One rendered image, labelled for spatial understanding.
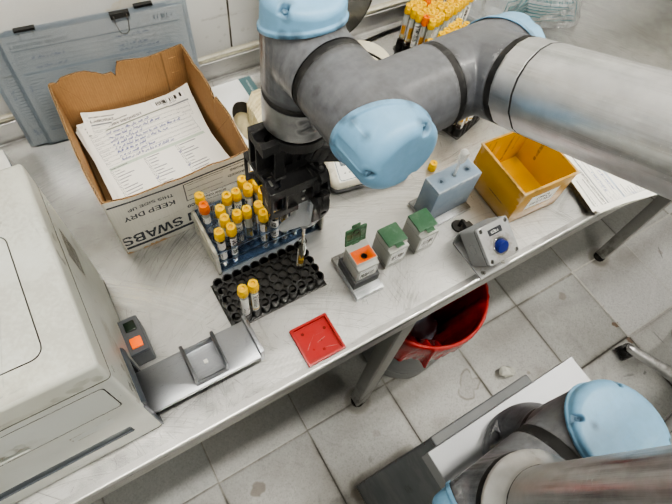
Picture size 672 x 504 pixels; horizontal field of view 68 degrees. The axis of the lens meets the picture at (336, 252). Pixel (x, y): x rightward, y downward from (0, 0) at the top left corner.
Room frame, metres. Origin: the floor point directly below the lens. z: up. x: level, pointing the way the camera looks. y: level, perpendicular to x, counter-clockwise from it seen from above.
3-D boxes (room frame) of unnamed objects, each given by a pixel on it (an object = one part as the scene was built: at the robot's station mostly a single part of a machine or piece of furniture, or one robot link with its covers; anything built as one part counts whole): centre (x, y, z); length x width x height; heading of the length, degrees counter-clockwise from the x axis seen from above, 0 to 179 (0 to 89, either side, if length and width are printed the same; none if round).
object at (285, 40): (0.38, 0.06, 1.35); 0.09 x 0.08 x 0.11; 43
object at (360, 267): (0.41, -0.04, 0.92); 0.05 x 0.04 x 0.06; 39
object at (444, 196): (0.59, -0.18, 0.92); 0.10 x 0.07 x 0.10; 132
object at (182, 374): (0.19, 0.18, 0.92); 0.21 x 0.07 x 0.05; 130
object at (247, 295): (0.36, 0.10, 0.93); 0.17 x 0.09 x 0.11; 131
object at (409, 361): (0.65, -0.26, 0.22); 0.38 x 0.37 x 0.44; 130
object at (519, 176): (0.67, -0.32, 0.93); 0.13 x 0.13 x 0.10; 37
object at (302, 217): (0.37, 0.06, 1.09); 0.06 x 0.03 x 0.09; 131
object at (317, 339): (0.28, 0.00, 0.88); 0.07 x 0.07 x 0.01; 40
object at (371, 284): (0.41, -0.04, 0.89); 0.09 x 0.05 x 0.04; 39
